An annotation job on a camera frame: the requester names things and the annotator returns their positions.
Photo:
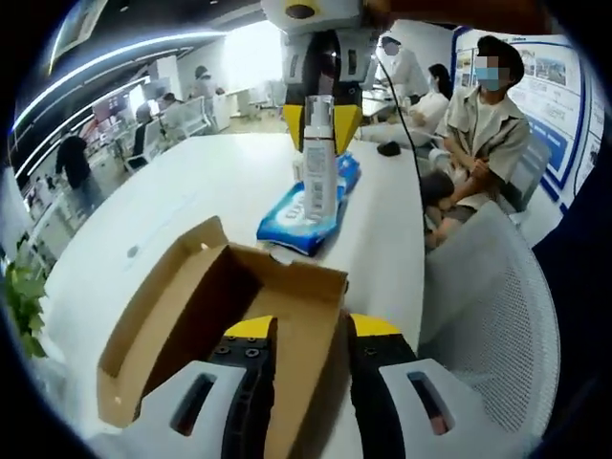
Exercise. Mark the small black object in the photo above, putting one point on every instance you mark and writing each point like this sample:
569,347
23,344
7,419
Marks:
388,148

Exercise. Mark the grey mesh office chair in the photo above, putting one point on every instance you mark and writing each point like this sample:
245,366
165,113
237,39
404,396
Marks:
492,311

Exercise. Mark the person's right hand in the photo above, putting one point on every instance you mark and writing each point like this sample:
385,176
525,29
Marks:
411,9

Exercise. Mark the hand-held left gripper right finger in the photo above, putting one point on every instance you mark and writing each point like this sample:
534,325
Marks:
397,411

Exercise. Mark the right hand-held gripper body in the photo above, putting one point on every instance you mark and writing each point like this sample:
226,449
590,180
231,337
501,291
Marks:
330,16

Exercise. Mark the brown cardboard shoe box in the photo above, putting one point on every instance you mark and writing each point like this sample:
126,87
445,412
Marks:
296,296

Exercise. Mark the white table socket panel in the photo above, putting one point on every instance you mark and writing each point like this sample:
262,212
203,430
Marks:
133,251

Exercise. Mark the white office chair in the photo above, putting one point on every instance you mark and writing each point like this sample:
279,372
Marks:
189,119

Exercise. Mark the blue wet wipes pack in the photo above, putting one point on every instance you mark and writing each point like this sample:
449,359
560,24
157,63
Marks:
291,229

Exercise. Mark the white spray bottle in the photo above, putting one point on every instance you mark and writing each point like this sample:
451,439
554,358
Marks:
318,167

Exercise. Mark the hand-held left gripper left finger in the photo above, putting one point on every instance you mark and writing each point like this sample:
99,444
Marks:
191,406

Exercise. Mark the potted green plant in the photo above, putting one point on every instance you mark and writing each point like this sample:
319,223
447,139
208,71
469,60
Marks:
24,296

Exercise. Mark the blue flowered tissue pack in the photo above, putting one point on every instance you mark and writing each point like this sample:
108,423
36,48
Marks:
349,169

